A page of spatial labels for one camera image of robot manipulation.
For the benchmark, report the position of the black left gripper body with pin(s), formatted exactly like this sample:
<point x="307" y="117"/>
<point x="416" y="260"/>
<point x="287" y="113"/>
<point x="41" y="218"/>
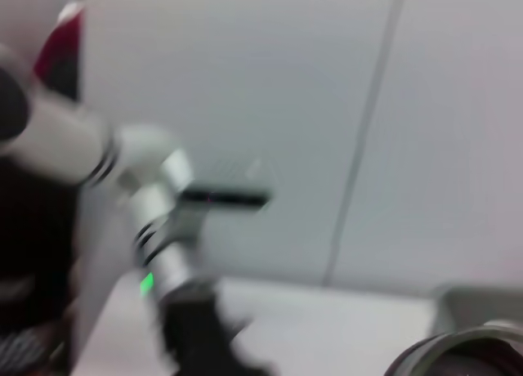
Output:
<point x="196" y="335"/>

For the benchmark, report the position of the glass teacup with black base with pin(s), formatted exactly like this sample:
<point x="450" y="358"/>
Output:
<point x="449" y="351"/>

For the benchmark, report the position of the red and dark background object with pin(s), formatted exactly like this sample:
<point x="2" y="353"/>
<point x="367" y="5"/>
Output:
<point x="61" y="57"/>

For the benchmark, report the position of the black robot torso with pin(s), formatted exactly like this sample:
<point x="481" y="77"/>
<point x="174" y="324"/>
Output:
<point x="28" y="237"/>

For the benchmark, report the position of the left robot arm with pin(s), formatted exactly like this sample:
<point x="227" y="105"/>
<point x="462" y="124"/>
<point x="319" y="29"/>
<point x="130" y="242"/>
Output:
<point x="61" y="143"/>

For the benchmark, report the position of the black wall bar fixture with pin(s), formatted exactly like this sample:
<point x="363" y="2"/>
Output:
<point x="224" y="198"/>

